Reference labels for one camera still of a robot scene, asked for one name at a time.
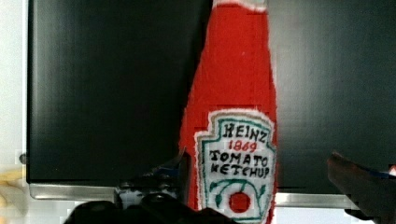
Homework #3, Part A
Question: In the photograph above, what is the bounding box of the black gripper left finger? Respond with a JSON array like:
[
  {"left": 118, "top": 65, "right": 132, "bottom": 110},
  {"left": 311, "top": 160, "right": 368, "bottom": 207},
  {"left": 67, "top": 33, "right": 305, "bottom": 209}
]
[{"left": 113, "top": 148, "right": 191, "bottom": 213}]

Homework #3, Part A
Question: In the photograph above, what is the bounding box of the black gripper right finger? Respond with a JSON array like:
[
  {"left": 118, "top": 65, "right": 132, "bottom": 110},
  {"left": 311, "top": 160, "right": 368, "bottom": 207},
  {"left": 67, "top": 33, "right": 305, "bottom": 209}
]
[{"left": 327, "top": 152, "right": 396, "bottom": 224}]

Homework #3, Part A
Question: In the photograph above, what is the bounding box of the red knitted ketchup bottle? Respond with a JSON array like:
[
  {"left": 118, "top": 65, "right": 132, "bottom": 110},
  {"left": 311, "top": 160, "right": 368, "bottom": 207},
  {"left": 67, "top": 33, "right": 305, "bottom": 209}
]
[{"left": 179, "top": 0, "right": 277, "bottom": 224}]

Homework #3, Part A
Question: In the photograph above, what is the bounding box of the black toaster oven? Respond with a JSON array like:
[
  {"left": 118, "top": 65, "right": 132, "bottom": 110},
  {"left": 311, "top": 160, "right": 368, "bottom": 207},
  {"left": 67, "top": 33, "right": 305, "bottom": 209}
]
[{"left": 27, "top": 0, "right": 396, "bottom": 208}]

